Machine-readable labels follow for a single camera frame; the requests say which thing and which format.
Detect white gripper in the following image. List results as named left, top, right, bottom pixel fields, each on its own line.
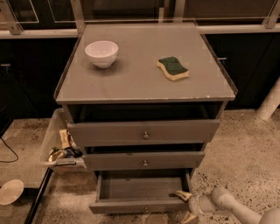
left=175, top=191, right=218, bottom=224

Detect grey drawer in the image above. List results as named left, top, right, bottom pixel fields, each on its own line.
left=89, top=169, right=191, bottom=214
left=68, top=119, right=220, bottom=147
left=83, top=151, right=205, bottom=171

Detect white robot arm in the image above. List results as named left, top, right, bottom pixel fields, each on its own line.
left=175, top=187, right=280, bottom=224

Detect grey drawer cabinet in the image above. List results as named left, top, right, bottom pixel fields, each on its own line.
left=53, top=23, right=238, bottom=214

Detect snack packets in bin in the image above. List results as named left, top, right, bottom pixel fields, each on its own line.
left=46, top=129, right=82, bottom=162

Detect green yellow sponge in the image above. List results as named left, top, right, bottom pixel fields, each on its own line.
left=157, top=56, right=189, bottom=81

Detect white ceramic bowl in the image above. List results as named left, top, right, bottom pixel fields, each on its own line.
left=85, top=40, right=119, bottom=68

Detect white pipe post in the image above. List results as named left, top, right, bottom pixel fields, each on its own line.
left=256, top=77, right=280, bottom=120

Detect black cable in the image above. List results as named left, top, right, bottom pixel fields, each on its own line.
left=0, top=136, right=19, bottom=164

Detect metal railing frame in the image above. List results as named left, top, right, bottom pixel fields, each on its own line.
left=0, top=0, right=280, bottom=39

